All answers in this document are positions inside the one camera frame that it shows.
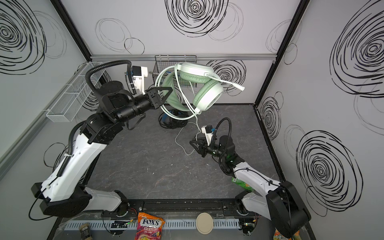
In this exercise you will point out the black wire basket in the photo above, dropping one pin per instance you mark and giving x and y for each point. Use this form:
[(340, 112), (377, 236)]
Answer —
[(164, 61)]

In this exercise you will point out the mint green headphones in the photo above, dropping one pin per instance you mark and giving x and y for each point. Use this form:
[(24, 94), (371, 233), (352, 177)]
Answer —
[(205, 90)]

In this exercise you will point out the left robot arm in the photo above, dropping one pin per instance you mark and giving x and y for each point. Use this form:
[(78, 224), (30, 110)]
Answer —
[(61, 193)]

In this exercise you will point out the aluminium wall rail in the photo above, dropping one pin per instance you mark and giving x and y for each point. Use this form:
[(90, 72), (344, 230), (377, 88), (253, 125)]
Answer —
[(200, 57)]

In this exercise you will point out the pink Fox's candy bag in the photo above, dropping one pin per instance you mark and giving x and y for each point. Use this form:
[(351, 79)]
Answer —
[(149, 227)]

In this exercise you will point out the round beige lid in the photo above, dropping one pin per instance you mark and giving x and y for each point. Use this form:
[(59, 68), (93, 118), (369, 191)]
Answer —
[(204, 223)]

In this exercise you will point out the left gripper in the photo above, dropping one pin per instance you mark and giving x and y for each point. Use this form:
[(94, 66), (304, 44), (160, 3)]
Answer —
[(153, 98)]

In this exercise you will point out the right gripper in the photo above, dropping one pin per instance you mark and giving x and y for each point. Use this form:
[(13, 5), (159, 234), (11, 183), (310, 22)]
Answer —
[(202, 146)]

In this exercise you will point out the white slotted cable duct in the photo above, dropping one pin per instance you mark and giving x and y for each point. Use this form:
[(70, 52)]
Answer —
[(169, 225)]

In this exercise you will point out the green snack bag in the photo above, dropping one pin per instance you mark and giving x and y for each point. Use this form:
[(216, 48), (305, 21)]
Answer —
[(242, 184)]

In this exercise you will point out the black blue headphones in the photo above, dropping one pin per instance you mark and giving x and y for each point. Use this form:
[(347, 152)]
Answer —
[(167, 122)]

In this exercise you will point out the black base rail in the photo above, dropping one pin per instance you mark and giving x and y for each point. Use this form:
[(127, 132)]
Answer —
[(227, 207)]

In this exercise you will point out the orange snack bag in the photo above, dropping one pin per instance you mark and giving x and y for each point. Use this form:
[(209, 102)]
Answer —
[(278, 236)]

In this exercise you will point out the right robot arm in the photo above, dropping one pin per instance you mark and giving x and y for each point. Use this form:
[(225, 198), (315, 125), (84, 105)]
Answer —
[(277, 201)]

